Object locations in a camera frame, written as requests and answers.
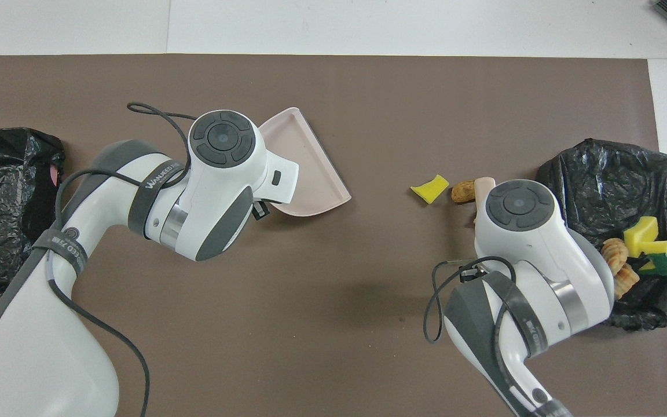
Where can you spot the black bag lined bin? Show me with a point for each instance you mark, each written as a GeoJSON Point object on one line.
{"type": "Point", "coordinates": [600, 191]}

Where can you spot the brown bread roll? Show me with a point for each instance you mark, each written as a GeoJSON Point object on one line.
{"type": "Point", "coordinates": [462, 192]}

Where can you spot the green yellow sponge piece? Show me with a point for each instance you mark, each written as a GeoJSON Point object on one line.
{"type": "Point", "coordinates": [666, 263]}

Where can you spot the brown table mat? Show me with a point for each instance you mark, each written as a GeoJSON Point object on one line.
{"type": "Point", "coordinates": [368, 87]}

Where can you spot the orange striped croissant piece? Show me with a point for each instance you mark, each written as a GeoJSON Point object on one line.
{"type": "Point", "coordinates": [626, 281]}

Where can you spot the beige plastic dustpan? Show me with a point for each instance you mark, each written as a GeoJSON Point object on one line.
{"type": "Point", "coordinates": [310, 174]}

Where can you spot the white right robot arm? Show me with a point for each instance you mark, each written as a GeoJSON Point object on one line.
{"type": "Point", "coordinates": [542, 260]}

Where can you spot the yellow notched sponge piece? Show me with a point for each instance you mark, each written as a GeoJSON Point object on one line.
{"type": "Point", "coordinates": [639, 236]}

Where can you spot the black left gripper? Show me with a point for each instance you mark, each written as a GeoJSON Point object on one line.
{"type": "Point", "coordinates": [260, 211]}

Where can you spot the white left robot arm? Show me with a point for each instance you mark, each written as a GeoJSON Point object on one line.
{"type": "Point", "coordinates": [38, 347]}

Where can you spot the beige brush black bristles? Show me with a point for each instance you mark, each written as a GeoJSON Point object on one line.
{"type": "Point", "coordinates": [484, 188]}

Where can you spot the yellow wedge sponge piece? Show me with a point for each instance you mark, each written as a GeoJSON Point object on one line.
{"type": "Point", "coordinates": [429, 190]}

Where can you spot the pale flaky pastry piece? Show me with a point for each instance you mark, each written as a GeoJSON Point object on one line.
{"type": "Point", "coordinates": [614, 252]}

